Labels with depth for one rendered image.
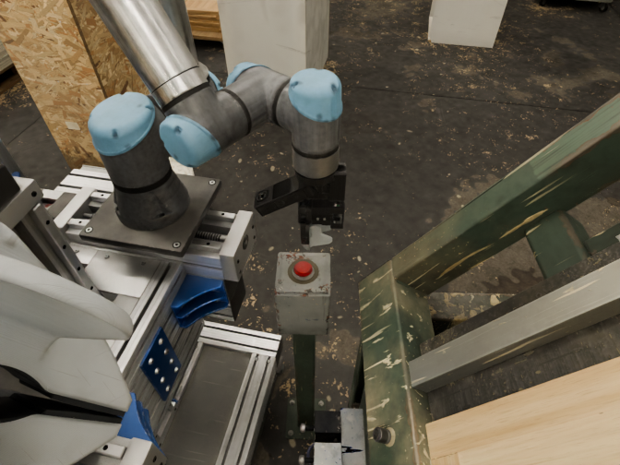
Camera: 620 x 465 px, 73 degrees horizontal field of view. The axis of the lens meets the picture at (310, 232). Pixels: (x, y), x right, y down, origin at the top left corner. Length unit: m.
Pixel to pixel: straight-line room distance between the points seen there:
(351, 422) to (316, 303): 0.26
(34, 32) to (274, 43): 1.33
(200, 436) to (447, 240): 1.05
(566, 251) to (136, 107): 0.78
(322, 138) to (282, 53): 2.34
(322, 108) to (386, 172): 2.08
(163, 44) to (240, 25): 2.37
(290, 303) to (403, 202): 1.66
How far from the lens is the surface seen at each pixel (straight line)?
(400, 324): 0.89
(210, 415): 1.56
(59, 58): 2.37
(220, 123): 0.60
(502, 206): 0.83
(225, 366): 1.62
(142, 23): 0.61
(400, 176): 2.65
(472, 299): 1.11
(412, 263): 0.92
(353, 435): 0.96
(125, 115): 0.81
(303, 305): 0.91
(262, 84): 0.66
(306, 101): 0.59
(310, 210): 0.73
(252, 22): 2.93
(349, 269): 2.09
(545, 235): 0.86
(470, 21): 4.35
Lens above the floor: 1.66
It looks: 47 degrees down
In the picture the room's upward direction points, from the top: straight up
